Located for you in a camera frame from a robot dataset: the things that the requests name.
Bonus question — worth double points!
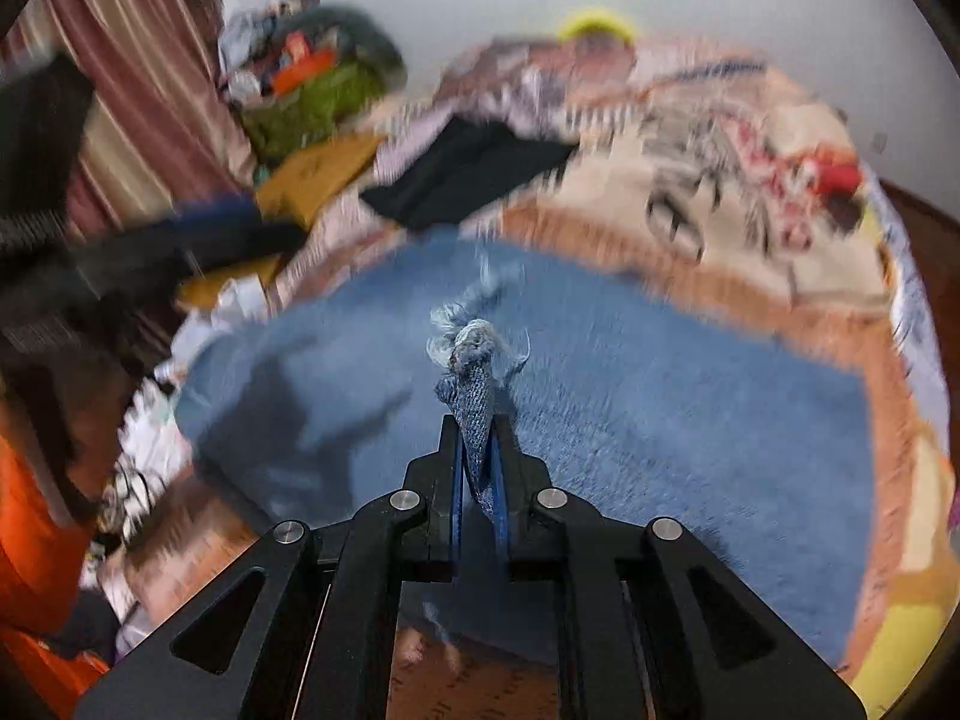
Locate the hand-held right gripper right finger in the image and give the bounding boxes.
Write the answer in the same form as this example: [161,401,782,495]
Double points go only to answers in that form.
[484,416,863,720]

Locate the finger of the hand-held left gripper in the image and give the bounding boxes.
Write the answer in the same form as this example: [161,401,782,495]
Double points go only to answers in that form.
[169,195,263,226]
[75,219,307,297]

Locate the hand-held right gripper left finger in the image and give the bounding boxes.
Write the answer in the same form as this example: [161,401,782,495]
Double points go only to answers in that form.
[75,414,470,720]

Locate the blue denim pants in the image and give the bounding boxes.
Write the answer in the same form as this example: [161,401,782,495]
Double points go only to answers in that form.
[176,229,878,661]

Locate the white crumpled paper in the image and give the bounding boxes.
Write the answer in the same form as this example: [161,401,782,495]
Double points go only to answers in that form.
[214,276,267,327]

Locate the wooden lap desk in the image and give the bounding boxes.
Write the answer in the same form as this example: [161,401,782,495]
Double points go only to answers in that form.
[255,131,383,233]

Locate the green fabric storage box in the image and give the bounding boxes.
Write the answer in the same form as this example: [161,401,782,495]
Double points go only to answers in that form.
[240,64,391,162]

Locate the striped red curtain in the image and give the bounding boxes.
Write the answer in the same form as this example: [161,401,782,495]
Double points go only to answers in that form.
[0,0,260,241]

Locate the pile of clothes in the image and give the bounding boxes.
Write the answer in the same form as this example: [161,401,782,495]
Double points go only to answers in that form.
[217,0,338,102]

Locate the black garment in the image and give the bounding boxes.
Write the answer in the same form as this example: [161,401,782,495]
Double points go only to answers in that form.
[358,114,582,232]

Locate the orange garment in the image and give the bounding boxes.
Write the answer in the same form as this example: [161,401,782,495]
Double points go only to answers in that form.
[0,431,113,698]

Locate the bed with printed cover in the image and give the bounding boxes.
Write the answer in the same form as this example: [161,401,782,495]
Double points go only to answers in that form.
[97,34,960,720]

